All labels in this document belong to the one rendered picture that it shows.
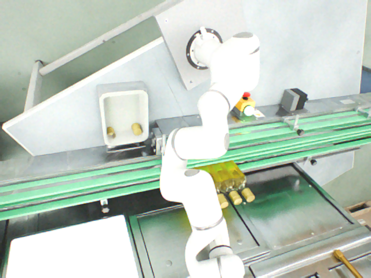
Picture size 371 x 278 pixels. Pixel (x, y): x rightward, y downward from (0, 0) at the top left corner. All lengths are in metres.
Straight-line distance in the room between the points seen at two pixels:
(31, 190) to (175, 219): 0.54
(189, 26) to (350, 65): 0.95
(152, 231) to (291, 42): 1.00
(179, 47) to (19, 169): 0.75
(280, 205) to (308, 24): 0.81
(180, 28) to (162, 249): 0.80
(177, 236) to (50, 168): 0.55
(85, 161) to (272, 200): 0.84
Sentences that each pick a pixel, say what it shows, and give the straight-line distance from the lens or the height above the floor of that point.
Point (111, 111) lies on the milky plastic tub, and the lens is 1.12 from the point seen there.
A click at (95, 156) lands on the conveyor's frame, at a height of 0.82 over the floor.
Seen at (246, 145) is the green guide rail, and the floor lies 0.92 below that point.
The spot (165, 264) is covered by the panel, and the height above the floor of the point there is 1.25.
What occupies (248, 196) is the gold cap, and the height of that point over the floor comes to 1.16.
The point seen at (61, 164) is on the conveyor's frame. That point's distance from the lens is 1.16.
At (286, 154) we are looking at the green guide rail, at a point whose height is 0.93.
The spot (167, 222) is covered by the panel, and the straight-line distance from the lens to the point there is 1.14.
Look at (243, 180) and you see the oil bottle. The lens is 1.14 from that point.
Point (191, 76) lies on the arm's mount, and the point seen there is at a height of 0.79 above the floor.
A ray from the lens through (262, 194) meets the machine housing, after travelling 1.38.
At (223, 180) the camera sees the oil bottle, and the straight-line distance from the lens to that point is 1.11.
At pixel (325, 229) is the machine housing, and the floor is 1.29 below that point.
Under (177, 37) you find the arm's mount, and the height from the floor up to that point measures 0.78.
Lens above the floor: 1.75
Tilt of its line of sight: 49 degrees down
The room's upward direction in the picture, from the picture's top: 148 degrees clockwise
